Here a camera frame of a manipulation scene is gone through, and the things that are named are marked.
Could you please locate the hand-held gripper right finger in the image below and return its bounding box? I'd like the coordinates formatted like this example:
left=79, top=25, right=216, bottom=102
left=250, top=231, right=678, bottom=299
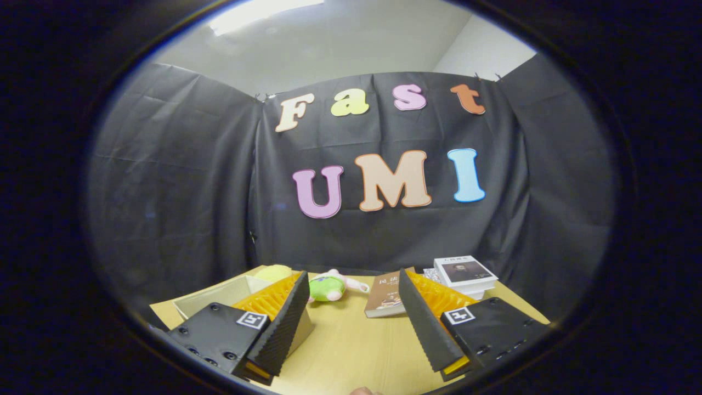
left=398, top=268, right=552, bottom=383

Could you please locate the brown cardboard storage box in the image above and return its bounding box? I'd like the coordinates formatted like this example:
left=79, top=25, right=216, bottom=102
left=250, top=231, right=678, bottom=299
left=149, top=273, right=315, bottom=358

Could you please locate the brown cover book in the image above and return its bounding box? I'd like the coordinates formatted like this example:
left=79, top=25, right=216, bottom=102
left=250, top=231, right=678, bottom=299
left=365, top=267, right=417, bottom=319

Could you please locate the green and pink plush toy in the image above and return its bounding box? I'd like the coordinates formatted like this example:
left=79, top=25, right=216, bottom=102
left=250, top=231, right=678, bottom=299
left=307, top=269, right=371, bottom=303

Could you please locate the white book with portrait cover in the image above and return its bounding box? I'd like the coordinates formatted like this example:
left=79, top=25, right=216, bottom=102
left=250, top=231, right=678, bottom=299
left=433, top=255, right=499, bottom=289

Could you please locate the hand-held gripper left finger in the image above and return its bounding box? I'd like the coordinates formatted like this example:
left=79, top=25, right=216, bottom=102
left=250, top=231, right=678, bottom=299
left=163, top=270, right=311, bottom=387

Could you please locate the yellow plush toy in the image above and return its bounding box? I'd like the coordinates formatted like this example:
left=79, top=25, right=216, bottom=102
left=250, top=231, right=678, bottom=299
left=253, top=264, right=294, bottom=284

